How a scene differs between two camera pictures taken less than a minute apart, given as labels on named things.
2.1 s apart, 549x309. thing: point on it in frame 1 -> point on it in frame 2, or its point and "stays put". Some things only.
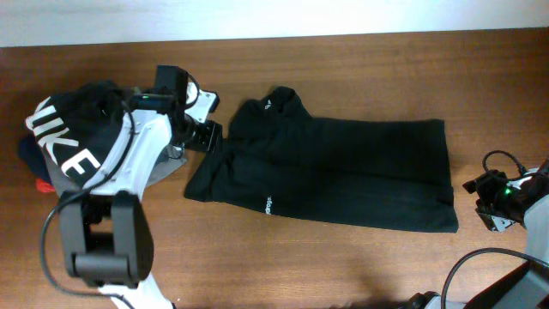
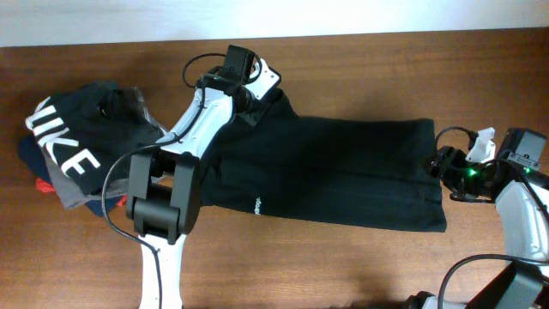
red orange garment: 45,187 stays put
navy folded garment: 33,154 stays put
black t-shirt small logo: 275,157 stays put
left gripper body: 199,136 -> 253,108
